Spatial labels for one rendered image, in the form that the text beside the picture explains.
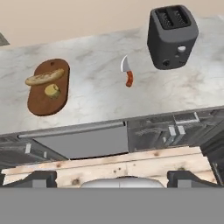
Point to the grey cabinet with door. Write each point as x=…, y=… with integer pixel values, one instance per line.
x=17, y=154

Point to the grey rounded object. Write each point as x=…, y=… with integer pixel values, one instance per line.
x=122, y=182

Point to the grey cabinet with drawers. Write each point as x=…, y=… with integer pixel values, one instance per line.
x=151, y=134

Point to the brown oval cutting board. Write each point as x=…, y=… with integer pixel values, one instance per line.
x=40, y=102

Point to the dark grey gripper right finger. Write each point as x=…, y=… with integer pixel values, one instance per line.
x=179, y=178

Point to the grey dishwasher door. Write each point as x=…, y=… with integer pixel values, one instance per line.
x=87, y=143

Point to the tan baguette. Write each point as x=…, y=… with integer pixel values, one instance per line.
x=43, y=77

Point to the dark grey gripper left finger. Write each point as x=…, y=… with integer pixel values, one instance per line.
x=43, y=178

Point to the yellow-green round food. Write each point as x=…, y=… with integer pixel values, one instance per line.
x=52, y=90

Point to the dark grey toaster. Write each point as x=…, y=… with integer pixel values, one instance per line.
x=172, y=38

